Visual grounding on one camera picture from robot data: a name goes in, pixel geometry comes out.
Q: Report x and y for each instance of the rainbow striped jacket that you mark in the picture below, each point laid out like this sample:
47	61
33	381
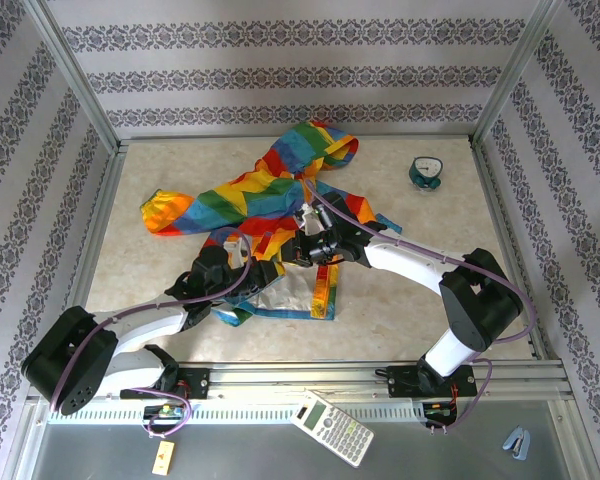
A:
260	195

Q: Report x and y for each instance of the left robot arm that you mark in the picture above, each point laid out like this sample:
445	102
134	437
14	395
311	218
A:
145	320

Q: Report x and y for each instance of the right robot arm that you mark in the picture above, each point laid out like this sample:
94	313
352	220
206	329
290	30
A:
405	260

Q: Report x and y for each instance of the teal alarm clock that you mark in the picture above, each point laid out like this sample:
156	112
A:
426	172

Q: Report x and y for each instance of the white scientific calculator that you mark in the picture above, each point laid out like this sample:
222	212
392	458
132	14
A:
332	430

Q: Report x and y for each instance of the small yellow card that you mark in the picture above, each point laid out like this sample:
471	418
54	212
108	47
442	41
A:
163	458

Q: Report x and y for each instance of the blue stapler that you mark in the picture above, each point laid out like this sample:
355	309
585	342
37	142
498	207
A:
517	442

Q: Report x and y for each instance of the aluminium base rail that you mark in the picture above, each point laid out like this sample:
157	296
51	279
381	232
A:
300	377

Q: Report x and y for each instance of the aluminium frame post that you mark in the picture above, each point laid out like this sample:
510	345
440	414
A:
510	75
75	75

